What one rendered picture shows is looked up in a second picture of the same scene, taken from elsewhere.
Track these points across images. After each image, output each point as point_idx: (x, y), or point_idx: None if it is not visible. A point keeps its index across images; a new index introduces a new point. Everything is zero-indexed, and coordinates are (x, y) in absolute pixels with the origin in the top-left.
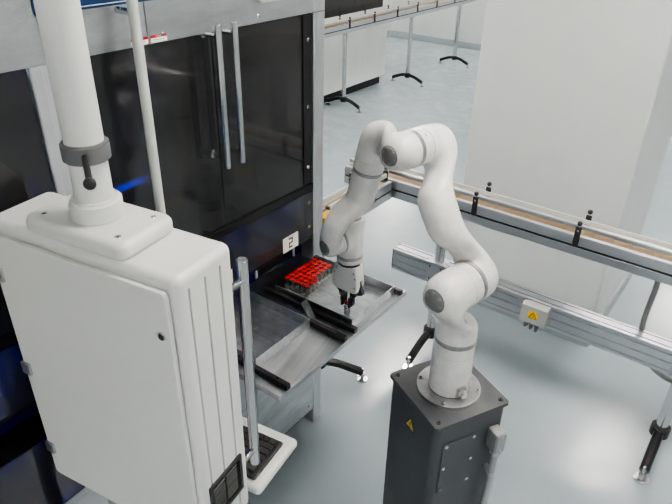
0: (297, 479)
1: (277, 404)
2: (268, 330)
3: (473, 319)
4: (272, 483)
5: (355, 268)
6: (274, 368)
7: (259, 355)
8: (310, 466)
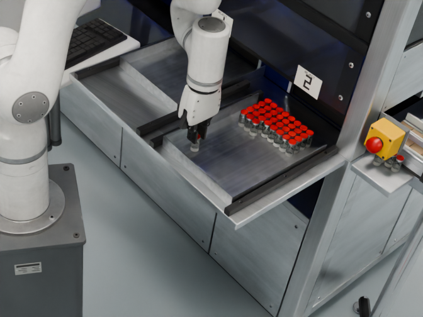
0: (186, 299)
1: (238, 237)
2: (179, 83)
3: (5, 132)
4: (186, 276)
5: (186, 85)
6: (112, 77)
7: (124, 59)
8: (201, 316)
